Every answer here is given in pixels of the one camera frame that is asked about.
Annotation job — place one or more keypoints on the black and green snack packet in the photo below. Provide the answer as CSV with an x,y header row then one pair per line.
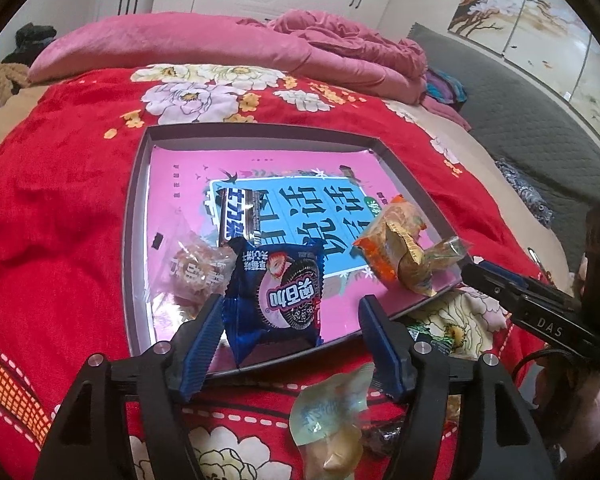
x,y
437,342

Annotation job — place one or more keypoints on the blue cookie packet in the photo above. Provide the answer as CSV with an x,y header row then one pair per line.
x,y
280,300

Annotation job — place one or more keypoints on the dark patterned cloth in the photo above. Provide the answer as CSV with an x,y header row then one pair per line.
x,y
525,195

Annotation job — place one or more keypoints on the long pink pillow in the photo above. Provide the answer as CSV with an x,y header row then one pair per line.
x,y
155,45

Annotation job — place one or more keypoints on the black chocolate bar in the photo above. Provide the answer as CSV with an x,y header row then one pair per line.
x,y
235,215

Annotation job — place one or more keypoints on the floral wall panel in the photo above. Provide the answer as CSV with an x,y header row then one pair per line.
x,y
530,10

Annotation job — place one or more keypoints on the shallow grey cardboard box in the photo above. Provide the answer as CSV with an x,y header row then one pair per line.
x,y
136,240

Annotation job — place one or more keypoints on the yellow snack packet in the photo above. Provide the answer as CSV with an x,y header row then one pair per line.
x,y
420,265

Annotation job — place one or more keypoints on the pink printed workbook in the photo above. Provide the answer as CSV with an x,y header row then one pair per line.
x,y
180,180

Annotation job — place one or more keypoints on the brown fuzzy blanket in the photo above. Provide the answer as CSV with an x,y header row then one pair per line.
x,y
10,80

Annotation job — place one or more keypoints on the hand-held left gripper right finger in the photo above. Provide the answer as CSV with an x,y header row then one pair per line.
x,y
380,350

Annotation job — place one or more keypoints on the pale green cake packet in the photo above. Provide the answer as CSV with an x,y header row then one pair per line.
x,y
325,410

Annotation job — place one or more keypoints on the dark crinkled snack wrapper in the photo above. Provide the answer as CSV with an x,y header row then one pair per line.
x,y
382,437

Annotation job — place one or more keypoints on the person's right forearm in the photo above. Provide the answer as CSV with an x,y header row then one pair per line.
x,y
595,405

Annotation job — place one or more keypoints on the orange snack packet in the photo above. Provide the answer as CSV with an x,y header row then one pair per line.
x,y
380,245

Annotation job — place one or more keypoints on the red floral blanket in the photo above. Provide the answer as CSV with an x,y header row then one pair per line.
x,y
55,210

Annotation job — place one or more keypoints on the grey quilted headboard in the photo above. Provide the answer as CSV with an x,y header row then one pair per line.
x,y
520,110

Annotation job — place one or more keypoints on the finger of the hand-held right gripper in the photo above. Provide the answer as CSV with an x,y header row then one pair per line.
x,y
525,286
490,287

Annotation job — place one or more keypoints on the crumpled pink quilt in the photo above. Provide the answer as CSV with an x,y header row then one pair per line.
x,y
355,50

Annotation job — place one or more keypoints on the dark clothes pile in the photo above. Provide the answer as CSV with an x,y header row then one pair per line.
x,y
32,40

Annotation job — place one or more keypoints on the clear candy packet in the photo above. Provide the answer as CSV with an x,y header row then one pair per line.
x,y
195,270

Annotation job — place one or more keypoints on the colourful striped cloth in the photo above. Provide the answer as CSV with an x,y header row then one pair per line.
x,y
445,87

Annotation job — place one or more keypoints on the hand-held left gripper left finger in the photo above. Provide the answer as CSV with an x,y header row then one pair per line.
x,y
200,350

